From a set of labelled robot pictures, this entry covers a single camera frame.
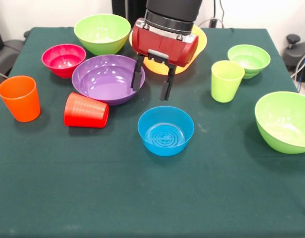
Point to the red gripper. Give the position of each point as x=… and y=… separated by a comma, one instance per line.
x=167, y=45

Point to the blue bowl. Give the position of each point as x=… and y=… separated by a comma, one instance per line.
x=165, y=146

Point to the red cup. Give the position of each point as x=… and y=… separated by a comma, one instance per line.
x=85, y=111

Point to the orange cup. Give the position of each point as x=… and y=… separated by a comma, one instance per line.
x=21, y=106

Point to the purple bowl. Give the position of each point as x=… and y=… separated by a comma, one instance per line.
x=105, y=79

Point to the large yellow bowl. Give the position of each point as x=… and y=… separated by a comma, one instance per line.
x=201, y=41

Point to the yellow-green cup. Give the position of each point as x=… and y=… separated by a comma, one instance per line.
x=224, y=89

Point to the large light green bowl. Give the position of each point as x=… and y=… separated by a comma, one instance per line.
x=278, y=138
x=100, y=29

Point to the black power plug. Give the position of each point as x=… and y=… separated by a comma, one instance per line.
x=213, y=22

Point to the pink bowl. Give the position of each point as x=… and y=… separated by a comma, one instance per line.
x=63, y=70

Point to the dark green tablecloth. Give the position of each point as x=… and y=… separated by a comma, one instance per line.
x=152, y=186

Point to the small green bowl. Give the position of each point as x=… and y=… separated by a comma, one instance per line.
x=251, y=59

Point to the small black armrest pad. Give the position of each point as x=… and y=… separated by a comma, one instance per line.
x=27, y=34

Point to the black knobbed stand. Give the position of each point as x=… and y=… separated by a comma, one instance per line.
x=293, y=39

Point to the grey chair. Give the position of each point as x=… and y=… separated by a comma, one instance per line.
x=5, y=57

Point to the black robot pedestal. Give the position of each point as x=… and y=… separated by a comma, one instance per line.
x=127, y=10

